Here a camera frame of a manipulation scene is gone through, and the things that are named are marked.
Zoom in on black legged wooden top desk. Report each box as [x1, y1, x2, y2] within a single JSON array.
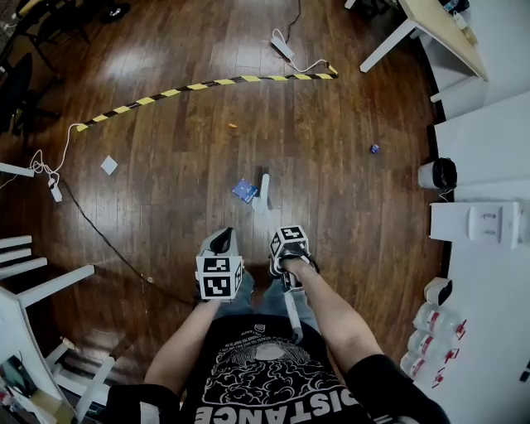
[[14, 0, 132, 25]]

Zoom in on white broom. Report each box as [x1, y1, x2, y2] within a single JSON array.
[[253, 165, 306, 345]]

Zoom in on white metal table frame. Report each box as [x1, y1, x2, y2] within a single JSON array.
[[0, 234, 118, 424]]

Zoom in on white legged wooden top desk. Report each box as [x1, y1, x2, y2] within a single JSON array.
[[344, 0, 490, 104]]

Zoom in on person's right forearm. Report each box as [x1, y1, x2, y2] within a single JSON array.
[[284, 257, 385, 373]]

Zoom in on white bin black bag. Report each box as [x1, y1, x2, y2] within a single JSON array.
[[417, 157, 459, 190]]

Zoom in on long white power strip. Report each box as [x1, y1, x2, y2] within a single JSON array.
[[270, 36, 295, 59]]

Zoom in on thin black power cable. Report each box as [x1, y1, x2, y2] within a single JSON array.
[[284, 0, 302, 42]]

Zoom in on white power strip cable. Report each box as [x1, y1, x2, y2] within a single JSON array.
[[272, 28, 331, 75]]

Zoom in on person's black printed shirt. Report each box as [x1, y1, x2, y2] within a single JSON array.
[[103, 313, 452, 424]]

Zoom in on long black floor cable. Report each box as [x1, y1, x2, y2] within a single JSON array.
[[60, 180, 195, 306]]

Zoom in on blue wrapper litter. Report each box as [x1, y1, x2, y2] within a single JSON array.
[[231, 177, 258, 205]]

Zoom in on white table foot bar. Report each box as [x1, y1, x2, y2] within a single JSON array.
[[0, 161, 36, 178]]

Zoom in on white water dispenser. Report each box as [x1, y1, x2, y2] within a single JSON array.
[[429, 201, 521, 250]]

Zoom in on coiled white cable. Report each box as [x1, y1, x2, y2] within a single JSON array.
[[29, 123, 84, 187]]

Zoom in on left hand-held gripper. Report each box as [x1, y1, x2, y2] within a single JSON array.
[[195, 226, 244, 300]]

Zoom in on long yellow black cable cover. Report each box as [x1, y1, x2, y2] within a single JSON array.
[[76, 61, 340, 133]]

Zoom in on black office chair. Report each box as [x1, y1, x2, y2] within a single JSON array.
[[3, 12, 91, 84], [0, 52, 63, 136]]

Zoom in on small white heater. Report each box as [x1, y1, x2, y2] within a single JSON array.
[[424, 277, 454, 306]]

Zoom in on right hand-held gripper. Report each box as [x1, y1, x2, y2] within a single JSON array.
[[268, 225, 320, 293]]

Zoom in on person's left forearm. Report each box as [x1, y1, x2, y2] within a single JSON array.
[[142, 297, 227, 397]]

